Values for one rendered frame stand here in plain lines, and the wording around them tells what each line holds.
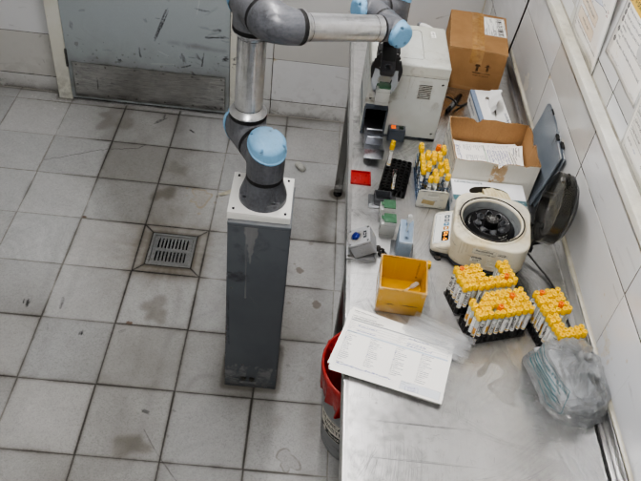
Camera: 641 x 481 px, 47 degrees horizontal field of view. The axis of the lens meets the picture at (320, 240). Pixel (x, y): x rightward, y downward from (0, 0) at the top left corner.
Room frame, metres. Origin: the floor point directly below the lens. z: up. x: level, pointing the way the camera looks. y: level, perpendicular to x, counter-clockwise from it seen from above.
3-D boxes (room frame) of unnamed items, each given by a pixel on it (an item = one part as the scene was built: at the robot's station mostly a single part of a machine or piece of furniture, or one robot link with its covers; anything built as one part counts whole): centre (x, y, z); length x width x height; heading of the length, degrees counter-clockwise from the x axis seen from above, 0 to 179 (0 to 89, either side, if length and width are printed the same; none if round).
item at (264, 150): (1.77, 0.20, 1.07); 0.13 x 0.12 x 0.14; 34
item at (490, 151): (2.07, -0.53, 0.95); 0.29 x 0.25 x 0.15; 93
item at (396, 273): (1.44, -0.24, 0.93); 0.13 x 0.13 x 0.10; 89
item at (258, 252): (1.76, 0.20, 0.44); 0.20 x 0.20 x 0.87; 3
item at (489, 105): (2.41, -0.57, 0.94); 0.22 x 0.12 x 0.13; 7
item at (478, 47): (2.76, -0.51, 0.97); 0.31 x 0.23 x 0.18; 177
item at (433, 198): (1.95, -0.34, 0.91); 0.20 x 0.10 x 0.07; 3
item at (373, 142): (2.15, -0.13, 0.92); 0.21 x 0.07 x 0.05; 3
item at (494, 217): (1.70, -0.50, 0.97); 0.15 x 0.15 x 0.07
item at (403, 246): (1.62, -0.25, 0.92); 0.10 x 0.07 x 0.10; 178
